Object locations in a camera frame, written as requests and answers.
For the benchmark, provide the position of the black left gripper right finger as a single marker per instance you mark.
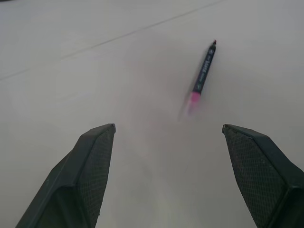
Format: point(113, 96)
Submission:
point(263, 175)

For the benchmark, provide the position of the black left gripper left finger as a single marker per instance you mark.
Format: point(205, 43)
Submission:
point(78, 180)

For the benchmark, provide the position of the black marker pen, pink end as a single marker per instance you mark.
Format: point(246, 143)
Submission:
point(203, 74)

